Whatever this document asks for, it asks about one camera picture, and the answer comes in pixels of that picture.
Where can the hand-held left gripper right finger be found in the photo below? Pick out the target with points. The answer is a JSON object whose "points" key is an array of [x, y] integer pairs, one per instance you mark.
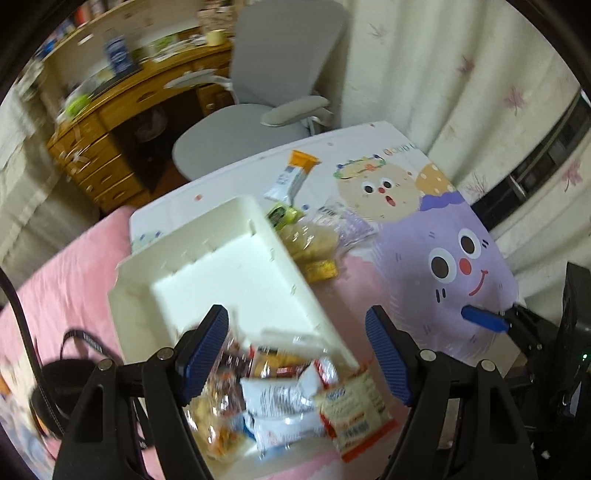
{"points": [[388, 355]]}

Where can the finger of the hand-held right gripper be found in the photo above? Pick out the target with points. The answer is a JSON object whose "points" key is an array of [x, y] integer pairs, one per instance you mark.
{"points": [[485, 318]]}

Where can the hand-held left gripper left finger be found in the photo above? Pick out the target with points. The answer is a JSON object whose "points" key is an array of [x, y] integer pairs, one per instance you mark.
{"points": [[203, 355]]}

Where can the clear packet with red edges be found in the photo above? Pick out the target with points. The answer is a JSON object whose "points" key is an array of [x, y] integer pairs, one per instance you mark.
{"points": [[233, 369]]}

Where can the white packet red striped edge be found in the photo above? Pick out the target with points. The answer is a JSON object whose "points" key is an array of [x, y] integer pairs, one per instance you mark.
{"points": [[355, 410]]}

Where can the clear bag of yellow crisps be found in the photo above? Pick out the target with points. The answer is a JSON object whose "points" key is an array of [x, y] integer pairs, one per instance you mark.
{"points": [[217, 424]]}

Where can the red brown snack packet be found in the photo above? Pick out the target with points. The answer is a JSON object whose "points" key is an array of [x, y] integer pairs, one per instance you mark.
{"points": [[277, 362]]}

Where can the white plastic storage box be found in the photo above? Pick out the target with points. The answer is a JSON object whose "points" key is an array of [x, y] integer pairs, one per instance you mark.
{"points": [[221, 277]]}

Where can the large white snack packet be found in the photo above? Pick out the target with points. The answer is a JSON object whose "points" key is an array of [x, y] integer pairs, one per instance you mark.
{"points": [[277, 397]]}

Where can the small yellow snack packet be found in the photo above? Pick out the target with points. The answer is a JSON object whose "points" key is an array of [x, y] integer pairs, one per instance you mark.
{"points": [[321, 271]]}

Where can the clear purple print packet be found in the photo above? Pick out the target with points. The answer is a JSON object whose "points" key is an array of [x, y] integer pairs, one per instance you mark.
{"points": [[353, 224]]}

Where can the clear cookie packet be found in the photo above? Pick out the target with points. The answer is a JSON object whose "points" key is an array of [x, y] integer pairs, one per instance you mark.
{"points": [[309, 242]]}

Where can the green snack packet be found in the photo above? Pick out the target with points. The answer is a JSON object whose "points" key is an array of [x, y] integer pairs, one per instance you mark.
{"points": [[281, 214]]}

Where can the pink blanket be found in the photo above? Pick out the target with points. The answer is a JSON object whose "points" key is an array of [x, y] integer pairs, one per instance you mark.
{"points": [[60, 277]]}

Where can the orange and white snack packet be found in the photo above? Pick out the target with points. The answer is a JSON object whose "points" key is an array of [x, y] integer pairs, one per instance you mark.
{"points": [[288, 177]]}

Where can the white leaf print curtain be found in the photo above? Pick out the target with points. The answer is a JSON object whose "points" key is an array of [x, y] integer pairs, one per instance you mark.
{"points": [[438, 69]]}

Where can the wooden desk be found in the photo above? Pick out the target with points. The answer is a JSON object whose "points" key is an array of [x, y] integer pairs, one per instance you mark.
{"points": [[129, 97]]}

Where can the green tissue pack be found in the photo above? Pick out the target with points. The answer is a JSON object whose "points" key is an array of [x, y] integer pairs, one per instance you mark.
{"points": [[76, 104]]}

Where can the white lace cloth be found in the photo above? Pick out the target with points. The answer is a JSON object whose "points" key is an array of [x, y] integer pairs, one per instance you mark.
{"points": [[18, 138]]}

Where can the grey office chair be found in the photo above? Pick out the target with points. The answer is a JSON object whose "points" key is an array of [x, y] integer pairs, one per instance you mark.
{"points": [[277, 55]]}

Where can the pale yellow cup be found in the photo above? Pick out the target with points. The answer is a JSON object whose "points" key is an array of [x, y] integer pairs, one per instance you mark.
{"points": [[215, 37]]}

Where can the row of books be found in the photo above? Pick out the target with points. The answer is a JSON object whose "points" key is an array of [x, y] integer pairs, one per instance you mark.
{"points": [[92, 9]]}

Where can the black rail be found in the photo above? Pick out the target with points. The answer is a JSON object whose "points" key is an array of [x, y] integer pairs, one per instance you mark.
{"points": [[545, 161]]}

